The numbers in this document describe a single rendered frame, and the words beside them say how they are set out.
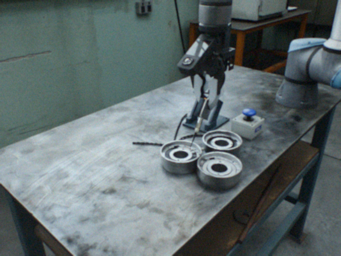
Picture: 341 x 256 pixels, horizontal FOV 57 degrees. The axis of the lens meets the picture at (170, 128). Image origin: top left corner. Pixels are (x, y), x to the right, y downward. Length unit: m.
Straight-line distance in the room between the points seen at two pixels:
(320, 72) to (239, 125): 0.32
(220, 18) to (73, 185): 0.51
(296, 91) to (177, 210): 0.68
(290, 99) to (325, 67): 0.18
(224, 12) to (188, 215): 0.45
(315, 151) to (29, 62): 1.75
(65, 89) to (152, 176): 1.72
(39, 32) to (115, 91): 0.79
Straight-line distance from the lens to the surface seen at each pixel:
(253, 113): 0.94
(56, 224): 0.69
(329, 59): 1.08
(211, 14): 0.74
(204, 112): 0.81
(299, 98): 1.19
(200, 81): 0.80
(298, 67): 1.16
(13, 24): 2.18
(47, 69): 2.31
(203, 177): 0.73
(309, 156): 1.42
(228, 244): 0.96
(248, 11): 3.01
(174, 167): 0.76
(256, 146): 0.92
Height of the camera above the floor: 1.26
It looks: 28 degrees down
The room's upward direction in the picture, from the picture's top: straight up
